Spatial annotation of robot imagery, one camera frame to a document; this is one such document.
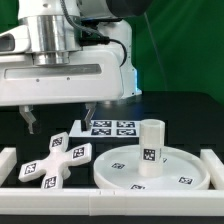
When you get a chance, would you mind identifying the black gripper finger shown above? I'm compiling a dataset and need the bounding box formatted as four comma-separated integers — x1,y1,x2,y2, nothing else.
19,105,40,134
81,102,96,131

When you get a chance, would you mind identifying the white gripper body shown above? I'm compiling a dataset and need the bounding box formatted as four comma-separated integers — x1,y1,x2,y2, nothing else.
0,43,127,106

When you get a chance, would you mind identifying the white round table top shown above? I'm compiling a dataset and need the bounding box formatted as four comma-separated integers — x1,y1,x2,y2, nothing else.
93,145,210,190

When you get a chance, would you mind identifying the white cross-shaped table base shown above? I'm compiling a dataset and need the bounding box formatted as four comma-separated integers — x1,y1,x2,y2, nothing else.
19,132,92,189

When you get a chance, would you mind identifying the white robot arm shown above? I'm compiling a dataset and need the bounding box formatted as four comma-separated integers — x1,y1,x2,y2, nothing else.
0,0,153,133

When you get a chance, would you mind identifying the white marker tag sheet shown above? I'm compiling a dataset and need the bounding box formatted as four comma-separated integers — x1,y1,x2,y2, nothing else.
69,120,140,138

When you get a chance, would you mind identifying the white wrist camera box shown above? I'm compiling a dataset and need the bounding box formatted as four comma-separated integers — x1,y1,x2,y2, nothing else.
0,25,31,55

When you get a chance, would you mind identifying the white U-shaped fence frame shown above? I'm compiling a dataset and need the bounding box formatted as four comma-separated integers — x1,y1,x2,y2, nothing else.
0,148,224,216

